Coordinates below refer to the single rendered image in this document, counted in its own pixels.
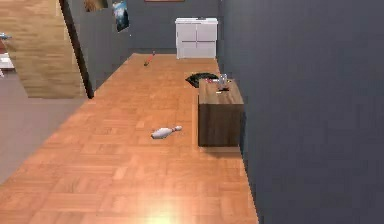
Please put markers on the brown wooden cabinet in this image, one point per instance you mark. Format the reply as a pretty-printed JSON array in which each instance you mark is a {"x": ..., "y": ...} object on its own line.
[{"x": 220, "y": 118}]

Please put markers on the white cupboard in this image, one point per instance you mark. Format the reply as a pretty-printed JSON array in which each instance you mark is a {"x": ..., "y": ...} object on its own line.
[{"x": 196, "y": 37}]

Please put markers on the orange baseball bat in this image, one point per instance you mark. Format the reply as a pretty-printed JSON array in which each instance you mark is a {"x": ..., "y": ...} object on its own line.
[{"x": 149, "y": 59}]

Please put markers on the white bowling pin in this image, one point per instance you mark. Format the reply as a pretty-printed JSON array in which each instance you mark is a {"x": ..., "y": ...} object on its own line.
[{"x": 164, "y": 132}]

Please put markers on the small black object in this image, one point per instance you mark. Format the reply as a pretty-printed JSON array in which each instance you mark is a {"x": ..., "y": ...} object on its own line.
[{"x": 223, "y": 89}]

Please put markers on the clear glass bottle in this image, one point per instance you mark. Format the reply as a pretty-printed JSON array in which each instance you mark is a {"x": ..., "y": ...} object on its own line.
[{"x": 222, "y": 81}]

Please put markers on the wooden room door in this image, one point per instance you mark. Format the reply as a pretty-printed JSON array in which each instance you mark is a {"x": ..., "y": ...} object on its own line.
[{"x": 40, "y": 50}]

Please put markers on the white furniture piece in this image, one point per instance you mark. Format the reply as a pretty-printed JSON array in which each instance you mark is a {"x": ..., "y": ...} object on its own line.
[{"x": 5, "y": 61}]

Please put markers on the blue poster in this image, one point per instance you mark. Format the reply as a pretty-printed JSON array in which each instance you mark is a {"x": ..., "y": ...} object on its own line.
[{"x": 120, "y": 15}]

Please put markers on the brown framed picture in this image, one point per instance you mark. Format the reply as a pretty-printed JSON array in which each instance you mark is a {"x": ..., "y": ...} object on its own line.
[{"x": 95, "y": 4}]

